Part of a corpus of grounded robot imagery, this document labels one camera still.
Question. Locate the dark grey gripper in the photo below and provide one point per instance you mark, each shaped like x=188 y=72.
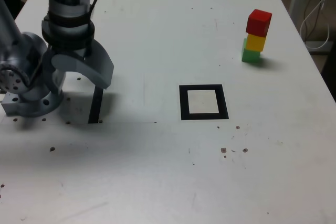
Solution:
x=68 y=51

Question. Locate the green cube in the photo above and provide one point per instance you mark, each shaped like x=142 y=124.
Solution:
x=250 y=56

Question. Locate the yellow cube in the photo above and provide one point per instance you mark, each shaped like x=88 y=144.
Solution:
x=256 y=42

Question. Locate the red cube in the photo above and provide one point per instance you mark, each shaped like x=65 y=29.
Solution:
x=258 y=23

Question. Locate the black tape square outline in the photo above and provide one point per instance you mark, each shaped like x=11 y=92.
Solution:
x=183 y=103

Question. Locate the black tape strip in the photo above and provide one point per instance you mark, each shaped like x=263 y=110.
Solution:
x=95 y=108

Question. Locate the light grey power strip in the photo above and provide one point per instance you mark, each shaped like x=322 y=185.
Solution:
x=317 y=45

